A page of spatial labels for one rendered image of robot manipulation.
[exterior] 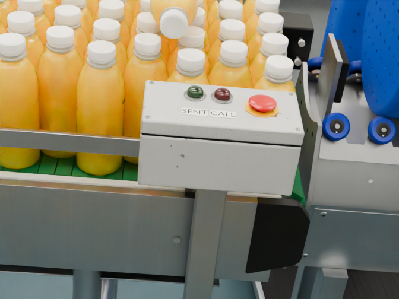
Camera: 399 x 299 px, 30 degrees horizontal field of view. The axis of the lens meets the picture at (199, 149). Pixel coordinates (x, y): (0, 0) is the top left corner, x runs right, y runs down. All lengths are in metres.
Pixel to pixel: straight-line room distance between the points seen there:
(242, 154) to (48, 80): 0.32
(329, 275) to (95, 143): 0.56
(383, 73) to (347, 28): 0.57
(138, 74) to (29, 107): 0.16
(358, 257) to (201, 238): 0.45
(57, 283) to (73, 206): 1.11
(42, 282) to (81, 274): 1.00
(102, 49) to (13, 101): 0.15
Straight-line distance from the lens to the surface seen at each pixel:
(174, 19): 1.05
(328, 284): 1.44
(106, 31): 1.10
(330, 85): 1.23
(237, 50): 1.08
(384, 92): 1.21
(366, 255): 1.42
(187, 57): 1.04
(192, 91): 0.95
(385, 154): 1.24
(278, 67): 1.05
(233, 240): 1.17
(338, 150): 1.22
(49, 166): 1.16
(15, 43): 1.06
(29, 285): 2.23
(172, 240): 1.16
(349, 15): 1.78
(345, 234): 1.34
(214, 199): 1.01
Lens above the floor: 1.59
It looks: 35 degrees down
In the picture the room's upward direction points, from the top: 7 degrees clockwise
